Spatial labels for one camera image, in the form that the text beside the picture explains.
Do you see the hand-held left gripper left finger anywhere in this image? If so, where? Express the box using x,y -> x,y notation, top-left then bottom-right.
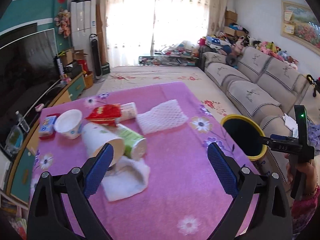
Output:
27,142 -> 118,240

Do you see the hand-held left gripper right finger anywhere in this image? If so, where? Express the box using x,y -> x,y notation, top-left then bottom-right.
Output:
207,142 -> 293,240

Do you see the black bin with yellow rim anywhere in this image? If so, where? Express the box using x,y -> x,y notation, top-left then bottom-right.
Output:
220,114 -> 288,184

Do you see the white cloth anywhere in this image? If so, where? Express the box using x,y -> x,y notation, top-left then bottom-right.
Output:
101,156 -> 151,202

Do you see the large white paper cup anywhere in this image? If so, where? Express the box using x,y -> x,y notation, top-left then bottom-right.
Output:
82,122 -> 125,167

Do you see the green cylindrical snack can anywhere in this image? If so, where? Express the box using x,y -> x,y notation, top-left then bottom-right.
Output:
116,124 -> 147,160

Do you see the red snack bag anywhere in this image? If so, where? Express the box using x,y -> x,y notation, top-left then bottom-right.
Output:
85,104 -> 123,126

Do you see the white plastic bowl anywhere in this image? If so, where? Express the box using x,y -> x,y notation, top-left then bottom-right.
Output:
54,109 -> 84,140

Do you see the beige cylindrical snack can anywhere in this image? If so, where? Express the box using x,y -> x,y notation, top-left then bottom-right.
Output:
117,102 -> 138,122

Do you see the white foam fruit net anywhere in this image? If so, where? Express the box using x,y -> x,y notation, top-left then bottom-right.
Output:
136,99 -> 188,135

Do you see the person's right forearm pink sleeve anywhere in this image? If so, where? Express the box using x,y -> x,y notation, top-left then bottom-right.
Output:
291,187 -> 320,233

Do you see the person's right hand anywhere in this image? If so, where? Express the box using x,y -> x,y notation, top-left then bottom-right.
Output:
285,155 -> 320,197

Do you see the white paper sheet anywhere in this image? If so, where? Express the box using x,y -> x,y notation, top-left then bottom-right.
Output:
284,114 -> 299,137

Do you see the purple cloth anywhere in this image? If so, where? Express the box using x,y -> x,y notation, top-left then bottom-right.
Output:
307,120 -> 320,153

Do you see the pink floral tablecloth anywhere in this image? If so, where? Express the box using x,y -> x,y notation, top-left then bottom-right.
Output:
30,81 -> 265,240

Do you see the beige sofa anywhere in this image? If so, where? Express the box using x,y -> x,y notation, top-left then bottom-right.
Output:
200,46 -> 320,180

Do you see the black plush toy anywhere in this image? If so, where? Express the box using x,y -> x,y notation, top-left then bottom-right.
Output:
306,74 -> 320,98

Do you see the blue cartoon carton box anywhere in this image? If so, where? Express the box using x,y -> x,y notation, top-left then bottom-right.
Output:
38,116 -> 57,137

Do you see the flat red packet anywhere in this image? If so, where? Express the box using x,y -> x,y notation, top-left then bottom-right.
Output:
39,113 -> 60,140

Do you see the teal and yellow television cabinet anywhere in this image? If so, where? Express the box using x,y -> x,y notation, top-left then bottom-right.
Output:
0,72 -> 87,205

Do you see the grey round cushion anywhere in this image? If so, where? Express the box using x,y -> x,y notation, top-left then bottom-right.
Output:
226,54 -> 238,67

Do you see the clear plastic water bottle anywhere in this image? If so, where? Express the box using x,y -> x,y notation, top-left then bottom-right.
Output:
15,111 -> 30,133

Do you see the pile of plush toys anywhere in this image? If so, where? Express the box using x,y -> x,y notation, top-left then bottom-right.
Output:
200,34 -> 299,67

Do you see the clear plastic bag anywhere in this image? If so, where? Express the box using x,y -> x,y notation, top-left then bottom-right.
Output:
5,125 -> 24,154

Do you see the wooden bucket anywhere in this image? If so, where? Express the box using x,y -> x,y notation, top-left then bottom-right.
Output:
84,71 -> 94,89

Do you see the white drawer unit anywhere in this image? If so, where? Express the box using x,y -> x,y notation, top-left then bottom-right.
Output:
0,150 -> 13,190

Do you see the shelf of books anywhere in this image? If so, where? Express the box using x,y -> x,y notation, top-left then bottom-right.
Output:
0,197 -> 28,230

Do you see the black box on cabinet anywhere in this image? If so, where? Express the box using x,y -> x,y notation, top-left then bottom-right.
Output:
64,64 -> 83,79

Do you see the dark suitcase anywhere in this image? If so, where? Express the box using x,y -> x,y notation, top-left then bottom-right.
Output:
199,45 -> 210,68

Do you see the red plastic container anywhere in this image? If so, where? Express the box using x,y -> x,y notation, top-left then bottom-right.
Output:
76,59 -> 88,73

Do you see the cream floral bed sheet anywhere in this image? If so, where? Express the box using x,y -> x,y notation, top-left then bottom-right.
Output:
96,66 -> 240,120

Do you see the black tube with white print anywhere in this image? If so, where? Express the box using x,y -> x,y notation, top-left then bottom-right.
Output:
54,56 -> 65,78

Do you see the black and white tower fan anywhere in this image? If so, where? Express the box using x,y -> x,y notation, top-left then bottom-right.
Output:
89,33 -> 106,83

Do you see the open cardboard box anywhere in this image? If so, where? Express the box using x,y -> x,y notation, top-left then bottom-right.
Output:
59,49 -> 74,66
74,50 -> 89,61

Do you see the framed flower painting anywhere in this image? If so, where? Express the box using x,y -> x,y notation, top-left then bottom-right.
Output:
280,0 -> 320,53

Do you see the stack of cardboard boxes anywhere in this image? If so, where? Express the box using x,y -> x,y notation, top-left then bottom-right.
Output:
224,10 -> 249,37

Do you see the cluttered glass coffee table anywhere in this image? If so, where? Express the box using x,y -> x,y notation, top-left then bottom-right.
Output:
138,41 -> 200,67

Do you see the black flat television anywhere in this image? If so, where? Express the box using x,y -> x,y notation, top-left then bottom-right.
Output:
0,27 -> 60,130

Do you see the brown wooden plank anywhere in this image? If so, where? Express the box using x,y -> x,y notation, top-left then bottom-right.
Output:
96,4 -> 104,67

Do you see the white refrigerator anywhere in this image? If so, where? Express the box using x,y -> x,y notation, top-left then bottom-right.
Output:
70,0 -> 98,53

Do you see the artificial flower bunch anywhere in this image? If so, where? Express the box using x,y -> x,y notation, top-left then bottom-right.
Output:
54,9 -> 72,38

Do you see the sheer white curtain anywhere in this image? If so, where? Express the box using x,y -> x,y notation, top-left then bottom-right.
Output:
96,0 -> 234,67

